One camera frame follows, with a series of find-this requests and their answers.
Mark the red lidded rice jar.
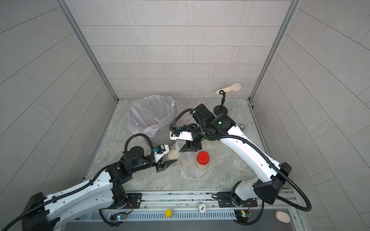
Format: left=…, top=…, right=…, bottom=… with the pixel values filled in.
left=197, top=151, right=210, bottom=170

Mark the clear rice jar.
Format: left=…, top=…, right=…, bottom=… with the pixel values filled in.
left=166, top=149, right=180, bottom=160

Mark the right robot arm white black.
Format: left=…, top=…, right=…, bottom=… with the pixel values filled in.
left=169, top=104, right=312, bottom=226

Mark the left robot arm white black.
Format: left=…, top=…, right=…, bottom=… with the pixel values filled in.
left=3, top=133, right=177, bottom=231

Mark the black stand with round base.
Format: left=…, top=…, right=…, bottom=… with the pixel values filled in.
left=214, top=90, right=228, bottom=115

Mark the clear plastic bin liner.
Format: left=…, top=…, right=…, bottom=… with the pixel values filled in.
left=127, top=95, right=176, bottom=138

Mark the yellow round button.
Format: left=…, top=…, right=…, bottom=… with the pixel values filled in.
left=165, top=209, right=172, bottom=218

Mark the left circuit board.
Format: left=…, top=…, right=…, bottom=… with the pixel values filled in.
left=110, top=212, right=127, bottom=221

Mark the circuit board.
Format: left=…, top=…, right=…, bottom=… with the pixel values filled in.
left=110, top=212, right=127, bottom=221
left=234, top=210, right=253, bottom=223

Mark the right circuit board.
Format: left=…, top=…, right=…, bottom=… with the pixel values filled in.
left=234, top=210, right=253, bottom=223

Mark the pink oval pad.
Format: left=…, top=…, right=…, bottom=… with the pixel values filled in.
left=275, top=211, right=291, bottom=223

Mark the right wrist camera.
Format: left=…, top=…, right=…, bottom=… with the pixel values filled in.
left=170, top=131, right=193, bottom=141

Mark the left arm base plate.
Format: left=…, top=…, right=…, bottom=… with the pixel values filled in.
left=111, top=193, right=142, bottom=209

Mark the beige handle on stand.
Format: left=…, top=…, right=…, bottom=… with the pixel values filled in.
left=215, top=83, right=241, bottom=94

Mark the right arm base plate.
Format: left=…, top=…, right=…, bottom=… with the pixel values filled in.
left=212, top=192, right=258, bottom=208

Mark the aluminium rail frame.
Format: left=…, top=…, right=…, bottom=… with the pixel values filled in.
left=57, top=187, right=300, bottom=221

